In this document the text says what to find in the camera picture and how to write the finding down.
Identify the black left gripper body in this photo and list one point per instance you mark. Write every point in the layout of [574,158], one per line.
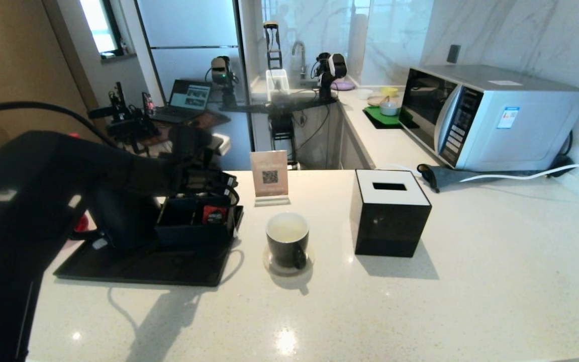
[194,161]

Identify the black electric kettle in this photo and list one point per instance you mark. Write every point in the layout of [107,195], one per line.
[118,226]

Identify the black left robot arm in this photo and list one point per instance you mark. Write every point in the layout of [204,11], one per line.
[43,201]

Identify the brown wooden desk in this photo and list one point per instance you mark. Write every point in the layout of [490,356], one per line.
[209,119]

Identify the red coffee sachet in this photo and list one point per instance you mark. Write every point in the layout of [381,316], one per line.
[214,215]

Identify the black laptop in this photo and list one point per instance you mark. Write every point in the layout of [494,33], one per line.
[191,95]

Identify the black compartment organizer box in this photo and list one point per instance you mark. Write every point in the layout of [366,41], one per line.
[194,234]

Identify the black desk mounted device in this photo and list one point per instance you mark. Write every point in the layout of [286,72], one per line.
[128,125]

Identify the QR code acrylic sign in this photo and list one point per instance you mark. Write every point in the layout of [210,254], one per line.
[269,173]

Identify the black background robot stand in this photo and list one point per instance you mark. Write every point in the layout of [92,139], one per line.
[282,130]

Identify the black sensor head green light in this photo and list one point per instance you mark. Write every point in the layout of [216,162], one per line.
[221,70]

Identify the black serving tray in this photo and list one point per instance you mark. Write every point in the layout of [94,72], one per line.
[169,266]

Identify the white plastic rack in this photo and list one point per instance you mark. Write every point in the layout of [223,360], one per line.
[277,85]

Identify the black mug white inside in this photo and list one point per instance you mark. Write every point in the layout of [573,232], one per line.
[284,251]

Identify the red toy apple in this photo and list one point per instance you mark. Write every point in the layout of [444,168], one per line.
[81,222]

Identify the silver refrigerator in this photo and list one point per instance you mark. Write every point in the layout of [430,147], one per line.
[189,25]

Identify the chrome sink faucet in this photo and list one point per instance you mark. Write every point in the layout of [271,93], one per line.
[299,48]

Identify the purple plate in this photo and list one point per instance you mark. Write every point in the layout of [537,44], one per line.
[344,85]

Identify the small white bowl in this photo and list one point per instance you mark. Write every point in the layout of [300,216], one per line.
[364,94]

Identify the tan small dish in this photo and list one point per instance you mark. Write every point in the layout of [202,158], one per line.
[375,101]

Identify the green mat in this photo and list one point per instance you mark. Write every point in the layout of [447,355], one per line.
[380,118]

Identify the white bowl with spoon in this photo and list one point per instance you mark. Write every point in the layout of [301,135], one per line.
[389,108]

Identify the black tissue box white top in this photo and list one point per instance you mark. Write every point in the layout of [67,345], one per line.
[390,226]

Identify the yellow bowl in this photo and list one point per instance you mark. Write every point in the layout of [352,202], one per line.
[389,92]

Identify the silver microwave oven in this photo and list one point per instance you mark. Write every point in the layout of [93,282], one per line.
[520,125]

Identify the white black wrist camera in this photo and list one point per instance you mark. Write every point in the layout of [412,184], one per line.
[220,144]

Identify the window with dark frame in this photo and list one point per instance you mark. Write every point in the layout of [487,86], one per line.
[101,25]

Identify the dark wall socket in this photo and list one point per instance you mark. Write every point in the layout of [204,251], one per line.
[453,54]

